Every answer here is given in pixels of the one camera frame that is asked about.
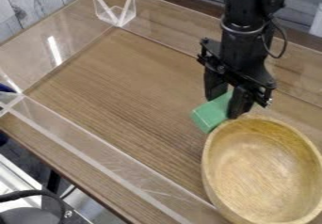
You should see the clear acrylic front wall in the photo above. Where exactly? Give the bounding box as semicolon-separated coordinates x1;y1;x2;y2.
0;82;230;224

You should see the green rectangular block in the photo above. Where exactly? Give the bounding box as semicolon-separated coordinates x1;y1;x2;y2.
192;91;233;134

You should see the clear acrylic corner bracket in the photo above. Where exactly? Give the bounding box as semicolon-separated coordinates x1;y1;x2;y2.
94;0;138;27

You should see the brown wooden bowl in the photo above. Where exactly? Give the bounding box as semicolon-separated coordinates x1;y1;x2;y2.
202;116;322;224

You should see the black metal clamp plate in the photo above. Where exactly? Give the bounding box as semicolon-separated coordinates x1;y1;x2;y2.
42;192;94;224

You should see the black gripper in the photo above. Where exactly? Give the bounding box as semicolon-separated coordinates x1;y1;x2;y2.
198;33;277;120

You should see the black table leg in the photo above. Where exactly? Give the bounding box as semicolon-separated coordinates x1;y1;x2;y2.
47;170;62;194

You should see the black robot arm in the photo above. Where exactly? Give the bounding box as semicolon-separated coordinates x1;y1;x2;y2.
198;0;287;119

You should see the black cable loop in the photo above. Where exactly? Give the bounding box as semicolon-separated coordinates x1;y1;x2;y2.
0;189;67;224

